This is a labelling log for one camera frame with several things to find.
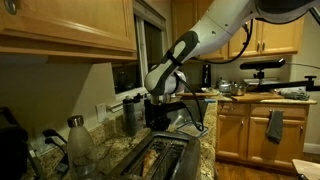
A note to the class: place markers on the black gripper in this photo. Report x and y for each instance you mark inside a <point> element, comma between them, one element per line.
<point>159,120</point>

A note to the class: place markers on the toasted bread slice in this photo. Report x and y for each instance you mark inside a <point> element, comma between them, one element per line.
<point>149,158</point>

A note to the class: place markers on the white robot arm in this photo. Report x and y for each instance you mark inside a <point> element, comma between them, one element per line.
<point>215,28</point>

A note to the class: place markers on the stainless steel two-slot toaster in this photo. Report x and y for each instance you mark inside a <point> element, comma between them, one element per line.
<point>178,158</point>

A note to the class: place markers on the dark grey sports bottle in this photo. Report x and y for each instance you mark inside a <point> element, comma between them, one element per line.
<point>129,116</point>

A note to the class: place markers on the clear blue-rimmed container lid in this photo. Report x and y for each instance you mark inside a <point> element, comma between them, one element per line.
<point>190,129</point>

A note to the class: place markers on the steel pot on counter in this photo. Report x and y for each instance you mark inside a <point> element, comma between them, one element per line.
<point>238,89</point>

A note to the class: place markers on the lower wooden base cabinet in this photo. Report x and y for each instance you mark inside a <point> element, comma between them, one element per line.
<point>241,134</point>

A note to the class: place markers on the wooden board by sink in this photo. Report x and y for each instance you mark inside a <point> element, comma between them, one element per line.
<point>251,97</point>

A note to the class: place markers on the grey hanging dish towel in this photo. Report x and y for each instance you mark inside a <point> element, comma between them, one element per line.
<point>275,126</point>

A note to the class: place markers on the upper corner wooden cabinets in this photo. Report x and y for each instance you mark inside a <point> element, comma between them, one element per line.
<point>266,39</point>

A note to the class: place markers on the black coffee maker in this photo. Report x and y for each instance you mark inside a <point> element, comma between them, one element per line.
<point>15,150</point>

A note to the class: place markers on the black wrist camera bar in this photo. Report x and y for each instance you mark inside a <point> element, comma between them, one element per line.
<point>163,109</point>

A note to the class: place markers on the white wall power outlet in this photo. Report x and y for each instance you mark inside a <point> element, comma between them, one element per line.
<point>101,112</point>

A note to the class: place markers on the upper wooden wall cabinet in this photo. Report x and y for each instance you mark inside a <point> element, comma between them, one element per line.
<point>102,30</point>

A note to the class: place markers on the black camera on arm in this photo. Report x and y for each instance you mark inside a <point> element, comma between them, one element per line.
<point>265,64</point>

